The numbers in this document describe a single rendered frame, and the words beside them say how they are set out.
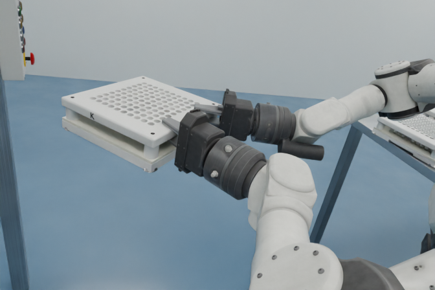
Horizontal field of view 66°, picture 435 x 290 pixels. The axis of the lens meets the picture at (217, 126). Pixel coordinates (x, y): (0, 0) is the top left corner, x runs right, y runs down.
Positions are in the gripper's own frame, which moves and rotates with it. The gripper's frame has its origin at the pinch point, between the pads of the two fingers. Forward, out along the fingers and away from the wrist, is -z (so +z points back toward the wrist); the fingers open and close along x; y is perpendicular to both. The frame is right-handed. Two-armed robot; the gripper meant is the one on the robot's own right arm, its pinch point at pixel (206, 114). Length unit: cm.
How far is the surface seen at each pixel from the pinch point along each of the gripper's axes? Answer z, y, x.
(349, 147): 67, 56, 32
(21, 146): -115, 137, 109
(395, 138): 71, 36, 15
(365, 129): 67, 50, 19
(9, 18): -57, 32, -6
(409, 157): 74, 30, 18
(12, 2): -56, 33, -10
